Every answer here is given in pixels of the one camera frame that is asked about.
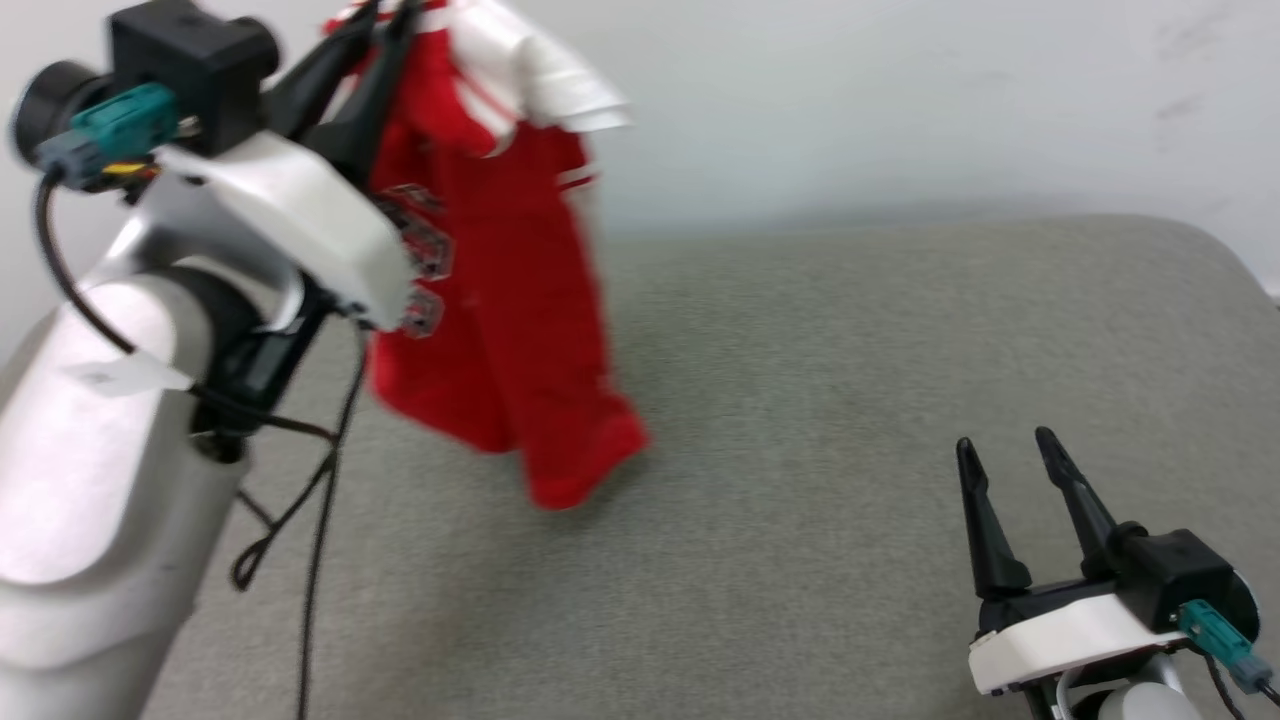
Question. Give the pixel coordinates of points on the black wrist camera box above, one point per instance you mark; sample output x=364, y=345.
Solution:
x=190, y=65
x=1175, y=575

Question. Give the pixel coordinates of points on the teal camera plug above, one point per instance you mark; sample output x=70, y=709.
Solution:
x=1215, y=632
x=115, y=125

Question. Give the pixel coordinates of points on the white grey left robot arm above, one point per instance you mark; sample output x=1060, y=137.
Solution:
x=70, y=500

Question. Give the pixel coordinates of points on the red white baseball jersey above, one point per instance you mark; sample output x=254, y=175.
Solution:
x=500, y=300

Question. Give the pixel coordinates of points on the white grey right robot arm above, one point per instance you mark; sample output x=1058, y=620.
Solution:
x=1130, y=705

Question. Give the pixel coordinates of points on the teal right camera plug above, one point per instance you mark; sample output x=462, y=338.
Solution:
x=1215, y=632

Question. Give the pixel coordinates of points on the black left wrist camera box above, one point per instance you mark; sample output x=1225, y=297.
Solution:
x=190, y=65

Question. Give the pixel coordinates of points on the teal left camera plug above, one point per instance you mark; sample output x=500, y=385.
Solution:
x=115, y=125

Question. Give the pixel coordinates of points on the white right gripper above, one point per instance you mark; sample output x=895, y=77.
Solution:
x=1060, y=635

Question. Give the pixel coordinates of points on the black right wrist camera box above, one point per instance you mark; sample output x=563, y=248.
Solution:
x=1175, y=575

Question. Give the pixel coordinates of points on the grey fabric sofa seat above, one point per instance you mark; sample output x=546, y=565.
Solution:
x=800, y=400

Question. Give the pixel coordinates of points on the black round left wrist motor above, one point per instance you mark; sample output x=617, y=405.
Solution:
x=45, y=105

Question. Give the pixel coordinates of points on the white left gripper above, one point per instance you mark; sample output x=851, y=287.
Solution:
x=310, y=230

